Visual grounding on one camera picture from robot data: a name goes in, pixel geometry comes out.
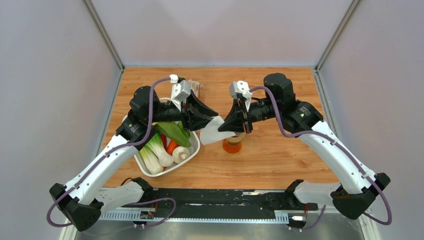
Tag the green bok choy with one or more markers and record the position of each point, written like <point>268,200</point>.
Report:
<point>155,144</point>

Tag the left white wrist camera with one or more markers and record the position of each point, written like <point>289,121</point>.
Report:
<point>181,90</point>

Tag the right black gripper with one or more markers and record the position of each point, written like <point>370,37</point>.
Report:
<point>235,120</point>

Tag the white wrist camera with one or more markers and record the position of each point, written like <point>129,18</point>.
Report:
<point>181,90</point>
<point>241,94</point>

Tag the orange glass carafe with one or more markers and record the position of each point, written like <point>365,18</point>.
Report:
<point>231,147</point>

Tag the green leafy vegetable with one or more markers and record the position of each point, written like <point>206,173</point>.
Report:
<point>174,132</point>

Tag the white paper coffee filter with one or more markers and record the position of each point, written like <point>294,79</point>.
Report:
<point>210,134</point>

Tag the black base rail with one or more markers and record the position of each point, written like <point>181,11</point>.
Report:
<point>245,204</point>

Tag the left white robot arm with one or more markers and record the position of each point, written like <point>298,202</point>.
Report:
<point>81,199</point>

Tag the pale bok choy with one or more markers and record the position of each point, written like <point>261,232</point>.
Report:
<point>151,161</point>

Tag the white vegetable tray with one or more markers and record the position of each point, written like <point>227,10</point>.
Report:
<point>194,149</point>

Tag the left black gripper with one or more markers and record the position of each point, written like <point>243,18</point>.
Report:
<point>190,113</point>

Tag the red chili pepper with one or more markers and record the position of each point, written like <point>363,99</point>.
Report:
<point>164,140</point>

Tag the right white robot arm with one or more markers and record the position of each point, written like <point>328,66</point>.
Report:
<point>357,187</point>

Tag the orange carrot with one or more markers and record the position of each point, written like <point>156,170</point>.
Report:
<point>172,145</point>

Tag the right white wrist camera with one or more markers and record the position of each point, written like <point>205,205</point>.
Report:
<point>241,94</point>

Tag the white mushroom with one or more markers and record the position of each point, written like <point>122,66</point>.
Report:
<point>180,154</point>

